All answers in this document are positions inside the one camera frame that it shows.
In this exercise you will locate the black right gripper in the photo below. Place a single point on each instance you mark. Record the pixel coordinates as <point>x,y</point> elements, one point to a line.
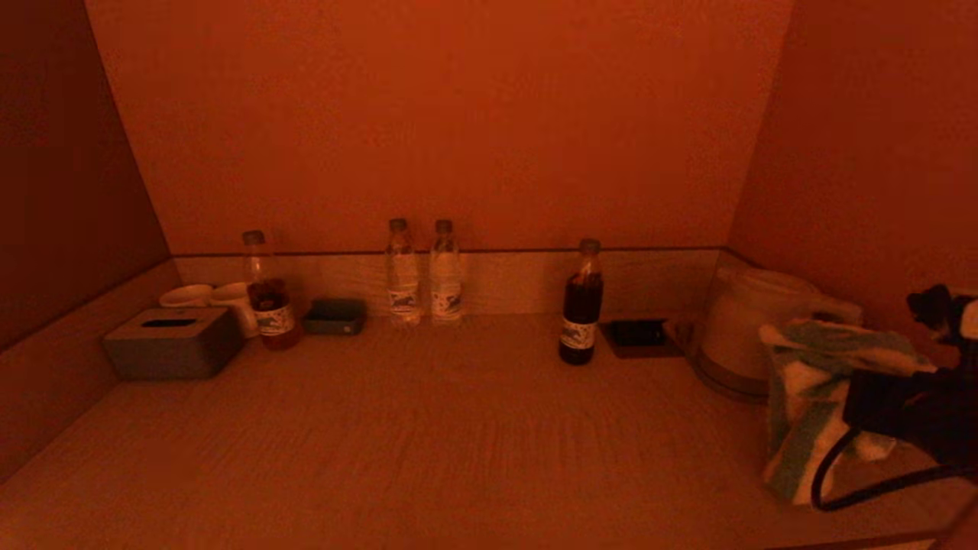
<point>917,409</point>

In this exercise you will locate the green white striped towel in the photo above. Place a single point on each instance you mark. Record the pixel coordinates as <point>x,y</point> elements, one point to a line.
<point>810,397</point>

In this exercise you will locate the white electric kettle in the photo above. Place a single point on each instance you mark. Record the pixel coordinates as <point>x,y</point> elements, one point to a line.
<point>741,321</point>

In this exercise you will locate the brown square coaster tray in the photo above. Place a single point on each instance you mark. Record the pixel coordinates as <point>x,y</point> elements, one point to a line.
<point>638,351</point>

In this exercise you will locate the small black box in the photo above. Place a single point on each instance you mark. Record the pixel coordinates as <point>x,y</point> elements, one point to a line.
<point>636,332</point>

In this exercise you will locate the full dark tea bottle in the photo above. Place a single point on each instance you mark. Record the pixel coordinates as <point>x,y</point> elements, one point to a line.
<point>580,312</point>

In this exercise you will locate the clear water bottle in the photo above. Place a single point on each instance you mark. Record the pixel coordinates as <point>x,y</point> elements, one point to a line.
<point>403,289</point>
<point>446,289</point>

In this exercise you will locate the small blue plastic tray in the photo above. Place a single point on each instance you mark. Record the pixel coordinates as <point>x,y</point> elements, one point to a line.
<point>335,318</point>

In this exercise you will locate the half-full amber tea bottle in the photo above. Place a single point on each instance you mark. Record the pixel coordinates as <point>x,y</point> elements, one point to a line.
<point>273,315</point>

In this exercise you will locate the white ceramic cup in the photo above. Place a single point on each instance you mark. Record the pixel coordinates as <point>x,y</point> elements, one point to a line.
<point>186,296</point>

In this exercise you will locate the grey-blue tissue box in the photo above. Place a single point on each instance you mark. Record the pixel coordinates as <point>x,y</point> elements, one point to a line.
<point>173,350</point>

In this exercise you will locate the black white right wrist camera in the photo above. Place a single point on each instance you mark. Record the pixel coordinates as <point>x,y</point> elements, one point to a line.
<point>943,309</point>

